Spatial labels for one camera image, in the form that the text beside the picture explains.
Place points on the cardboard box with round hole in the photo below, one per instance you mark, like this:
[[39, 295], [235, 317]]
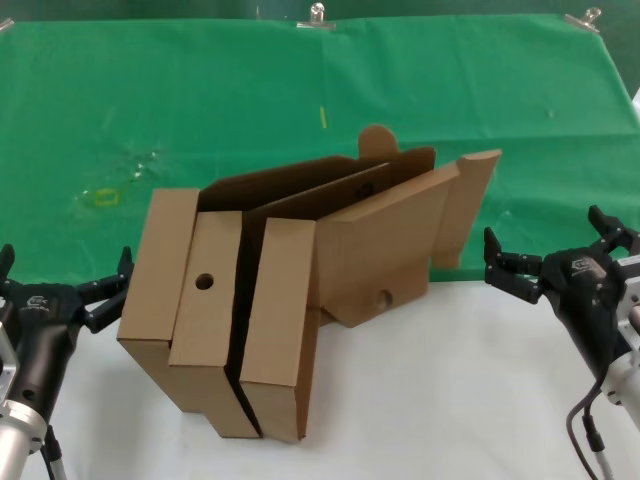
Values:
[[210, 250]]

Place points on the cardboard box with slotted lid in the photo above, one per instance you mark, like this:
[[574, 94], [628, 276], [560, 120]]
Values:
[[280, 300]]

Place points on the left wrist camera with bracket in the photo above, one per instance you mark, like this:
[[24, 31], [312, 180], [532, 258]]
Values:
[[7, 365]]

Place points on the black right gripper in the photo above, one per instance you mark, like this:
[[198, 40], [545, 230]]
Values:
[[582, 290]]

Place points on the small silver binder clip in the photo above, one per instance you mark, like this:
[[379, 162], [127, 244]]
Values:
[[5, 24]]

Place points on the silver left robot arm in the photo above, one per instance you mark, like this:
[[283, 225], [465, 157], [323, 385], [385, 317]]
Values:
[[20, 440]]

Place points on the wide silver binder clip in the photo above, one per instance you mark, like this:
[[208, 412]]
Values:
[[315, 25]]

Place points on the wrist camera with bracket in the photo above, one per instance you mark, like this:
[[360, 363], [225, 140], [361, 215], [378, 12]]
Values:
[[631, 300], [7, 365]]

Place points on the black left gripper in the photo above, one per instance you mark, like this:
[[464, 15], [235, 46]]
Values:
[[47, 325]]

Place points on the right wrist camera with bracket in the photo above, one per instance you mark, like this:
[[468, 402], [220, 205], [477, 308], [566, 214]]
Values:
[[631, 300]]

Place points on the large outer cardboard box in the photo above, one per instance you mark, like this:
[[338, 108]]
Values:
[[160, 260]]

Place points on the angled silver binder clip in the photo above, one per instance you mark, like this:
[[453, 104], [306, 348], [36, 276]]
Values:
[[580, 21]]

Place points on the cardboard box with recycle symbol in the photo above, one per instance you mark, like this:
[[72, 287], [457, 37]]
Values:
[[340, 192]]

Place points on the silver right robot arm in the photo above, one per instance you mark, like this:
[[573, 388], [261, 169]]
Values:
[[625, 385]]

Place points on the green table cloth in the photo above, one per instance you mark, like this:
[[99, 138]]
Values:
[[250, 90]]

